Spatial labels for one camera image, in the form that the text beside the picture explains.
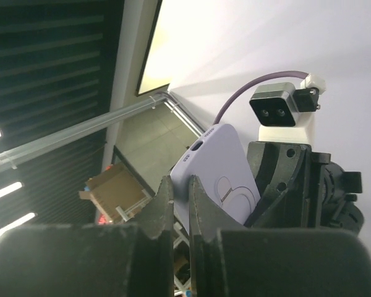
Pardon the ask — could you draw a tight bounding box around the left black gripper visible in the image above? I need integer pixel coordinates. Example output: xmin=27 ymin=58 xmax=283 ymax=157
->
xmin=245 ymin=142 xmax=331 ymax=228

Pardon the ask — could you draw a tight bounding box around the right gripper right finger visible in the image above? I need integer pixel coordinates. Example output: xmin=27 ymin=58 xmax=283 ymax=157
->
xmin=189 ymin=176 xmax=371 ymax=296

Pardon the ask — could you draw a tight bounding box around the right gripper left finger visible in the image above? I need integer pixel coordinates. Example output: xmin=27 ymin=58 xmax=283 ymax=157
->
xmin=0 ymin=176 xmax=174 ymax=296

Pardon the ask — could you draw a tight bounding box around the lilac phone case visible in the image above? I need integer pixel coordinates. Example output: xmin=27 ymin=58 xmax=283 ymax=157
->
xmin=170 ymin=124 xmax=260 ymax=231

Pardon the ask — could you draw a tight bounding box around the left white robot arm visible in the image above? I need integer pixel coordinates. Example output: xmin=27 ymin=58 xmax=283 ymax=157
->
xmin=245 ymin=142 xmax=364 ymax=235

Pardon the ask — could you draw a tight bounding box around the cardboard box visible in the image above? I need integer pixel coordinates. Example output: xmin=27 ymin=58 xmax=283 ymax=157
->
xmin=79 ymin=163 xmax=152 ymax=223

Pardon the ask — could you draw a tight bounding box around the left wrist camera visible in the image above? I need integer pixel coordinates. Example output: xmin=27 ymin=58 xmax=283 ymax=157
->
xmin=249 ymin=82 xmax=320 ymax=127

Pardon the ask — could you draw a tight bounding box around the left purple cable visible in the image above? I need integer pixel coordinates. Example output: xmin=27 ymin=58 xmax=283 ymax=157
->
xmin=213 ymin=70 xmax=327 ymax=126

